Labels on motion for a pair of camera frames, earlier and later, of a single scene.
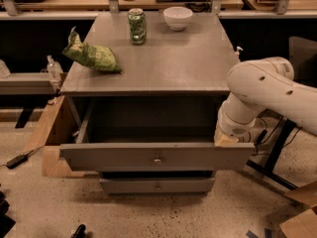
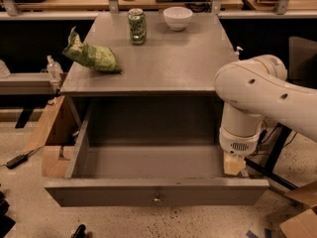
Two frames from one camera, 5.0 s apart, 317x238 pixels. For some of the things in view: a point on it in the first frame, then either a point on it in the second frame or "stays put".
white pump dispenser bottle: x=237 y=53 stays put
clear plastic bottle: x=54 y=68 stays put
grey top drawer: x=150 y=135 to x=150 y=175
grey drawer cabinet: x=151 y=129 stays put
